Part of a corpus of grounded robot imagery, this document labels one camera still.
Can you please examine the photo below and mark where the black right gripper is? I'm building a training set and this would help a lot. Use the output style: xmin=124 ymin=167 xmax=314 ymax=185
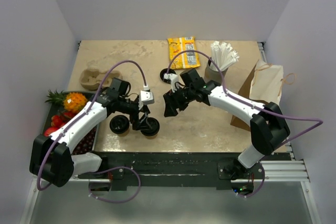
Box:
xmin=164 ymin=84 xmax=195 ymax=118

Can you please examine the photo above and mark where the black plastic cup lid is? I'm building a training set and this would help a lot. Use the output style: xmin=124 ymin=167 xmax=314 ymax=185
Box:
xmin=109 ymin=115 xmax=130 ymax=134

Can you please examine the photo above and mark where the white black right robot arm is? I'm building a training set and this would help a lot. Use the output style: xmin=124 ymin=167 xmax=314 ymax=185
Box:
xmin=163 ymin=69 xmax=290 ymax=178

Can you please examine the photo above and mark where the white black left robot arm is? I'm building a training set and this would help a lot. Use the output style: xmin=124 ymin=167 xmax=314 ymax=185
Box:
xmin=29 ymin=78 xmax=160 ymax=187

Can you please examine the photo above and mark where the yellow snack bag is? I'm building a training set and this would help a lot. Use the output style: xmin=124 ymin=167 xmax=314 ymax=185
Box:
xmin=167 ymin=36 xmax=201 ymax=70

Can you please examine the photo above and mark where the grey straw holder cup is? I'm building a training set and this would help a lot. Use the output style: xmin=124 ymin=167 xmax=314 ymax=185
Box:
xmin=203 ymin=60 xmax=223 ymax=84

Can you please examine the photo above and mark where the purple grapes bunch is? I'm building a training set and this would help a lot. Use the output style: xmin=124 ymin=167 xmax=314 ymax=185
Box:
xmin=72 ymin=127 xmax=97 ymax=155

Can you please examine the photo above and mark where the cardboard cup carrier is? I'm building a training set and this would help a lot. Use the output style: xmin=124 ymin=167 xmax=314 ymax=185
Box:
xmin=79 ymin=68 xmax=122 ymax=91

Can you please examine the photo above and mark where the orange horned melon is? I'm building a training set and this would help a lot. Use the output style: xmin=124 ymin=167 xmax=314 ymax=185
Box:
xmin=63 ymin=92 xmax=88 ymax=113

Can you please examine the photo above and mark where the red strawberries cluster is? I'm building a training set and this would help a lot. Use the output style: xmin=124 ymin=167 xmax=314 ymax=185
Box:
xmin=50 ymin=111 xmax=76 ymax=128

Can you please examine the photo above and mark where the small pineapple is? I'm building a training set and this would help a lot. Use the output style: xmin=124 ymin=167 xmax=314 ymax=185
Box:
xmin=45 ymin=90 xmax=67 ymax=105

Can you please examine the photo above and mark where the green fruit tray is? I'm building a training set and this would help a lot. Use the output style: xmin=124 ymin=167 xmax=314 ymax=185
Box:
xmin=43 ymin=90 xmax=97 ymax=155

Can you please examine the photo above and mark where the brown paper bag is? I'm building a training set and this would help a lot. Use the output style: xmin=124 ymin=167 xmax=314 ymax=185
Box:
xmin=230 ymin=59 xmax=297 ymax=132

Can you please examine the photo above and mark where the red apple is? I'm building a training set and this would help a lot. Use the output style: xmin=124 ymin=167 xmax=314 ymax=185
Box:
xmin=44 ymin=126 xmax=59 ymax=137

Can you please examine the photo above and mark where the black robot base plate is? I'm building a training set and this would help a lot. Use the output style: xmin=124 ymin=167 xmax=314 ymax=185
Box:
xmin=78 ymin=151 xmax=265 ymax=191

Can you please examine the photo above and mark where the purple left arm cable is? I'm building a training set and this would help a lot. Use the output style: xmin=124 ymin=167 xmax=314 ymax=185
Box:
xmin=37 ymin=60 xmax=141 ymax=203

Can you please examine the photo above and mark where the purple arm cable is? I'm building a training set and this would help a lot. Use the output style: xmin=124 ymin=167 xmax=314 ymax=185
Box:
xmin=37 ymin=60 xmax=141 ymax=203
xmin=167 ymin=50 xmax=323 ymax=198

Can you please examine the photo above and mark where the aluminium frame rail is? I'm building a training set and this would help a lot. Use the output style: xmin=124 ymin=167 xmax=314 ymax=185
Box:
xmin=230 ymin=159 xmax=322 ymax=224

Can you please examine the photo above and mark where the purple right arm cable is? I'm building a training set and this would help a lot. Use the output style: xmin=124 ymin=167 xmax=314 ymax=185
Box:
xmin=167 ymin=50 xmax=323 ymax=198

